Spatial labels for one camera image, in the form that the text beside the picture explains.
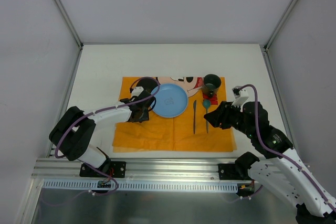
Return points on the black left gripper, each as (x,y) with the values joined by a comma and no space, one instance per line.
(145,105)

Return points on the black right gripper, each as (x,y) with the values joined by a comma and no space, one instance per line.
(223,115)

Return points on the teal plastic spoon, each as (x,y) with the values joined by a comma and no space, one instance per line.
(206,104)

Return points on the blue plastic knife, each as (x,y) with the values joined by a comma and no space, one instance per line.
(194,116)

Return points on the orange cartoon cloth placemat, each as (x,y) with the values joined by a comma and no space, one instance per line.
(176,134)

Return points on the light blue plate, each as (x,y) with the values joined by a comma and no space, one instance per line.
(171,100)

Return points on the dark green mug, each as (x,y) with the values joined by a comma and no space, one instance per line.
(211,84)

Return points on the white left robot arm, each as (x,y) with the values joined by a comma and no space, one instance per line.
(73,133)

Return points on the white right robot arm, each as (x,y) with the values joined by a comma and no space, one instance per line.
(293,184)

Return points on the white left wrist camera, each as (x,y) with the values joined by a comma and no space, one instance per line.
(136,92)

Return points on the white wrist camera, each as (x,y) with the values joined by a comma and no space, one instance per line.
(241,95)
(136,92)

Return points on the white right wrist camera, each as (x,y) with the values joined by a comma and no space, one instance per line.
(241,95)

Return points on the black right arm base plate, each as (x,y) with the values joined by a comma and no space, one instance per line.
(232,172)

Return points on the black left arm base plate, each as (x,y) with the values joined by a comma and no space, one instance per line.
(115,169)

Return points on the aluminium front rail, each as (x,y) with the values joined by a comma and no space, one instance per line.
(140,169)

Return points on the white slotted cable duct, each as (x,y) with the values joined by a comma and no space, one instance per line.
(77,184)

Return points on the left aluminium frame post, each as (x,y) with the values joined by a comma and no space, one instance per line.
(68,23)

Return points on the aluminium frame post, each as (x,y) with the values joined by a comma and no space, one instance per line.
(279,25)
(68,23)

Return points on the right aluminium frame post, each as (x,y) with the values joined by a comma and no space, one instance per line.
(279,25)

